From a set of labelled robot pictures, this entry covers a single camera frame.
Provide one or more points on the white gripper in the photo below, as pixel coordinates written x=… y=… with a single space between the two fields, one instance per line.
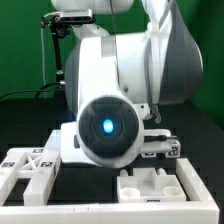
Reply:
x=151 y=141

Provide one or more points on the white chair seat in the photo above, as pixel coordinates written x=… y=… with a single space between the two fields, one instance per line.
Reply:
x=148 y=185

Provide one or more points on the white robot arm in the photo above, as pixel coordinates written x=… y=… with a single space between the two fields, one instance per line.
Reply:
x=115 y=82

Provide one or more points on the white chair nut cube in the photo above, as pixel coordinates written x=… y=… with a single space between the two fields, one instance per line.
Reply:
x=175 y=150
x=148 y=155

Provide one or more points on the white corner fence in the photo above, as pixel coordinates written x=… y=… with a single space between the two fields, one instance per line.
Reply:
x=200 y=209

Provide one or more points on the white chair back frame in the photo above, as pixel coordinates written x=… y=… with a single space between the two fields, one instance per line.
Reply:
x=39 y=165

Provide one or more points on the black camera stand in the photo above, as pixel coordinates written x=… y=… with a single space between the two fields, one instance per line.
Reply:
x=59 y=30

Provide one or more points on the grey camera on stand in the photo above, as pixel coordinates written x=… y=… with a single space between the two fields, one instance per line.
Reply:
x=76 y=16

